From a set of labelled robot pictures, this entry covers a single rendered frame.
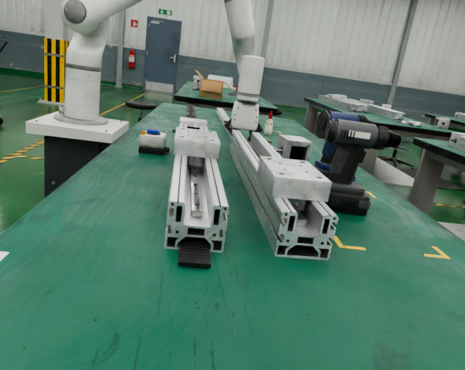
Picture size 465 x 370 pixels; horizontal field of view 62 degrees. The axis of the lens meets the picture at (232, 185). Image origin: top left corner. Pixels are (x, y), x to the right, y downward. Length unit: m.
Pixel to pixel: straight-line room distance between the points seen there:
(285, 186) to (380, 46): 12.72
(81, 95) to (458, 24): 13.51
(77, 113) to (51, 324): 1.08
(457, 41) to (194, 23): 8.03
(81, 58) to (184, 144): 0.66
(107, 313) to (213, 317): 0.13
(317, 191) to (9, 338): 0.52
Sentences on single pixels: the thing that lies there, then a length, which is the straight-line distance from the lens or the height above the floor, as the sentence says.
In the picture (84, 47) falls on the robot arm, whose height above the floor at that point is 1.08.
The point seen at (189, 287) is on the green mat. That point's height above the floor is 0.78.
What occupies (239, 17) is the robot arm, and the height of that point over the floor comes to 1.24.
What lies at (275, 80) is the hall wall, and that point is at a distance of 12.47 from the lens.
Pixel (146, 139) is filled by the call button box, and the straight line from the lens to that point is 1.26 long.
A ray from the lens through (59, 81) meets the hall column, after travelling 7.66.
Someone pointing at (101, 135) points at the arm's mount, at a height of 0.80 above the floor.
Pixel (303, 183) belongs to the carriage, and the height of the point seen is 0.90.
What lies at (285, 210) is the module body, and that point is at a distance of 0.66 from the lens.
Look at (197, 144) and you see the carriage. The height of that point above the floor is 0.90.
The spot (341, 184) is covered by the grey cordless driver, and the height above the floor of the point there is 0.85.
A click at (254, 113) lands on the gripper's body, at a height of 0.93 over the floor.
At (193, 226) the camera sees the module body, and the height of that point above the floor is 0.82.
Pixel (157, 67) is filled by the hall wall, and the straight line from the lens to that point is 12.39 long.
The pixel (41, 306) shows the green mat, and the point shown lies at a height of 0.78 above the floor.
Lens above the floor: 1.09
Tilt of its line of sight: 17 degrees down
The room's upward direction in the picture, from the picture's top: 8 degrees clockwise
